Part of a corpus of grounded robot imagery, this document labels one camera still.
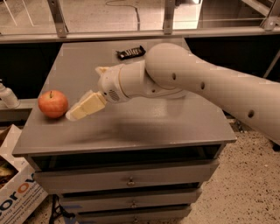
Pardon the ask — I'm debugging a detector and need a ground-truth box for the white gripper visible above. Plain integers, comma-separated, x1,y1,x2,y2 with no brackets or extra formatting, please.
66,64,129,121

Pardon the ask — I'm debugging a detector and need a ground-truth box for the red apple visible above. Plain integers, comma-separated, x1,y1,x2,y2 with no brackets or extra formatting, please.
38,90,68,118

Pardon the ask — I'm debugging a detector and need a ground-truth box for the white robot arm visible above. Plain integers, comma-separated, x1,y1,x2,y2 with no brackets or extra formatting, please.
66,43,280,144

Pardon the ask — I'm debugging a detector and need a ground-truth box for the black rxbar chocolate wrapper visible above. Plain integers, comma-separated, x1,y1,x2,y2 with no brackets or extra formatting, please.
116,45,146,60

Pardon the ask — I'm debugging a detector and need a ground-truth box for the grey drawer cabinet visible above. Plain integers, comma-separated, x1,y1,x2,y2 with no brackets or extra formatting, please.
11,38,237,224

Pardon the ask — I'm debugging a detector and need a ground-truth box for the white plastic bottle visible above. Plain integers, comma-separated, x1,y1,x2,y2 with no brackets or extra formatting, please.
0,80,20,109

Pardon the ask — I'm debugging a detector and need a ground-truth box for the top grey drawer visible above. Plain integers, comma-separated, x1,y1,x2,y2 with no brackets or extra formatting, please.
34,159,219,194

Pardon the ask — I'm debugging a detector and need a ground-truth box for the grey drawer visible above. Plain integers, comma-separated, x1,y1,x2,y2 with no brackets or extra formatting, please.
34,159,219,194
76,205,191,224
59,188,202,213

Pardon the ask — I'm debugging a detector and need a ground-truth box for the white cardboard box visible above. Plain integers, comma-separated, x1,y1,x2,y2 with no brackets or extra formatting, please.
0,125,47,224

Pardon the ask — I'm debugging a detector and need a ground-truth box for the middle grey drawer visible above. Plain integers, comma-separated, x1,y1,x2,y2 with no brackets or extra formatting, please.
59,188,202,213

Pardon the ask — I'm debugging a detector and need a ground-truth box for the bottom grey drawer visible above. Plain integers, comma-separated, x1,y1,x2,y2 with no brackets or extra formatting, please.
76,205,191,224

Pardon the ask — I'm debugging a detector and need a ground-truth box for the black cable on floor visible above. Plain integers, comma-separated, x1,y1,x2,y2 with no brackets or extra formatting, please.
48,194,77,224

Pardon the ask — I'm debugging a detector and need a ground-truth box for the metal window frame rail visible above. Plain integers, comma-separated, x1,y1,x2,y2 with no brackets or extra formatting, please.
0,0,280,43

